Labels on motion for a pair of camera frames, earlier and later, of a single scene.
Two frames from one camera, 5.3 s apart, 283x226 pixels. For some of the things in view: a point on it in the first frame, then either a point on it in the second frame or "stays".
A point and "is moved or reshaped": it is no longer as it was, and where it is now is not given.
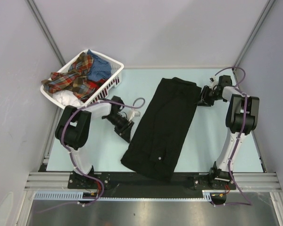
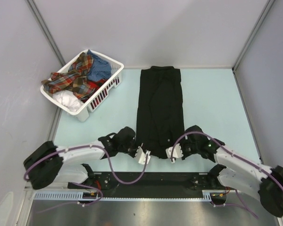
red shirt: x=97 y=84 stays
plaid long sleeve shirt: x=76 y=79 stays
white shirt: x=66 y=98 stays
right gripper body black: x=209 y=96 → x=188 y=149
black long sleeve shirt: x=156 y=140 is moved or reshaped
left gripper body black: x=120 y=123 → x=132 y=149
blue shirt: x=99 y=69 stays
